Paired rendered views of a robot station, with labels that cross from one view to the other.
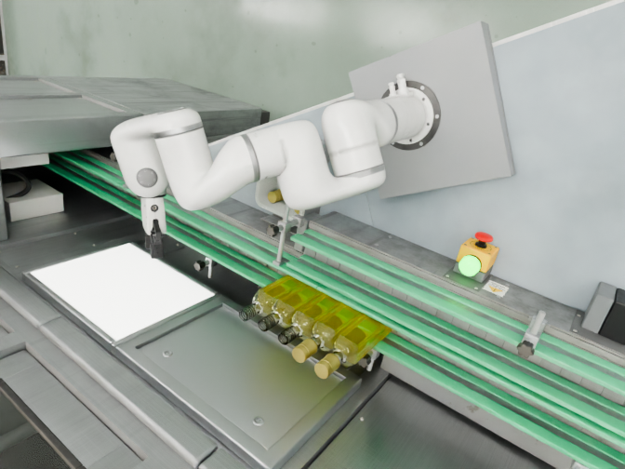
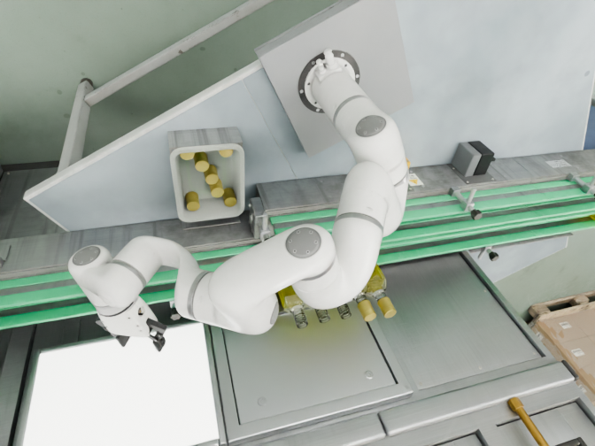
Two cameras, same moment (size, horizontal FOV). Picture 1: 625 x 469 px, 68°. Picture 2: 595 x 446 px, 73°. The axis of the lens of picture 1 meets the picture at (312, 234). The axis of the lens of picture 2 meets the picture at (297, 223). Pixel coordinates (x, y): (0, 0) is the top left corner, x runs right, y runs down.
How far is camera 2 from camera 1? 85 cm
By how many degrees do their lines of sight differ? 47
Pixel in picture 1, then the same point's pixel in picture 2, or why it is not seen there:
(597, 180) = (458, 82)
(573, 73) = (444, 11)
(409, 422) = (396, 288)
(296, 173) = (392, 214)
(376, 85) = (293, 63)
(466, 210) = not seen: hidden behind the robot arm
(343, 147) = (394, 165)
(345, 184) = (402, 194)
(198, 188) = (355, 288)
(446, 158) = not seen: hidden behind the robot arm
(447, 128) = (366, 82)
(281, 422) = (375, 360)
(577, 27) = not seen: outside the picture
